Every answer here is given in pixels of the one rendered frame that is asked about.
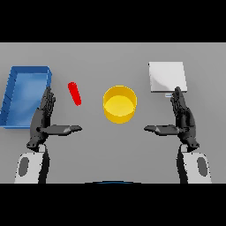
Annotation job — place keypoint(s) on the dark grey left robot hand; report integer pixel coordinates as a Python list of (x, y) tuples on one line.
[(41, 123)]

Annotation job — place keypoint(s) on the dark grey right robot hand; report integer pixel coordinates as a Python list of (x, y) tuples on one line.
[(185, 120)]

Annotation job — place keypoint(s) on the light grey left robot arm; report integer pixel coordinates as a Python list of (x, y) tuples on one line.
[(31, 166)]

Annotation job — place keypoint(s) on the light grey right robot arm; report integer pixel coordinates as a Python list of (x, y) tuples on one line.
[(194, 166)]

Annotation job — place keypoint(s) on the red beaker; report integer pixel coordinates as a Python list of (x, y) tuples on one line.
[(74, 93)]

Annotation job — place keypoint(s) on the pale square measuring scale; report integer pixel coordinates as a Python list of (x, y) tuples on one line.
[(167, 77)]

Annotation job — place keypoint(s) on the yellow bowl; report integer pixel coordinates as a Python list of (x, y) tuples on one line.
[(119, 106)]

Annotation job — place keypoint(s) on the blue tray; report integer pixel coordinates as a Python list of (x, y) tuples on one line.
[(25, 95)]

